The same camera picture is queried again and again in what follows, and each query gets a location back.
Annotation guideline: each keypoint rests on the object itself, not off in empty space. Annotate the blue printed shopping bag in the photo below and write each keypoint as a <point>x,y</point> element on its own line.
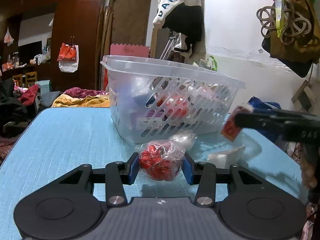
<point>256,103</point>

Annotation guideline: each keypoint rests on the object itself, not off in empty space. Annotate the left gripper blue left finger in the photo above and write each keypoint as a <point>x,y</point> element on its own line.
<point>132,169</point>

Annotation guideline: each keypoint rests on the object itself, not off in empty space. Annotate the white hanging cap bag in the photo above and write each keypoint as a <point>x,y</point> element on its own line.
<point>185,17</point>

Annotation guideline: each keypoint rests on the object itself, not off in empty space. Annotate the green white tote bag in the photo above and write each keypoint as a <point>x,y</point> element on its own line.
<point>210,63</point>

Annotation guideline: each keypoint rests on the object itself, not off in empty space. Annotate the orange white hanging bag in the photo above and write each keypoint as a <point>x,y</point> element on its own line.
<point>68,58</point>

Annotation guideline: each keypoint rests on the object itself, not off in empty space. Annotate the small clear plastic bag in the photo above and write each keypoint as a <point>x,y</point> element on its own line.
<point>184,137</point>

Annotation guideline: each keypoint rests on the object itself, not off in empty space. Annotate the yellow blanket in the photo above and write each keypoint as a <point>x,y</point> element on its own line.
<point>98,101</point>

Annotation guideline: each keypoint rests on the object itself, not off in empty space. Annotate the small red packet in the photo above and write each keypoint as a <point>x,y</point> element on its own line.
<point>229,130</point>

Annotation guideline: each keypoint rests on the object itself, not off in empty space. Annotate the pink foam floor mat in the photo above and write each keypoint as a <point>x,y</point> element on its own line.
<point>129,50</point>

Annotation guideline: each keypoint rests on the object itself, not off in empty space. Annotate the white plastic laundry basket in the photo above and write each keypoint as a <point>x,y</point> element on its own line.
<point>153,99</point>

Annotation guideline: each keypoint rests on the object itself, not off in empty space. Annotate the dark red wooden wardrobe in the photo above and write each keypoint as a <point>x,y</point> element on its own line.
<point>74,21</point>

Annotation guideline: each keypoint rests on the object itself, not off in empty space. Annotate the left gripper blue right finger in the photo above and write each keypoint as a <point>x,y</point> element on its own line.
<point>190,170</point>

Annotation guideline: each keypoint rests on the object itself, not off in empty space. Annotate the red items plastic bag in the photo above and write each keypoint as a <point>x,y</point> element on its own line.
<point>161,160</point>

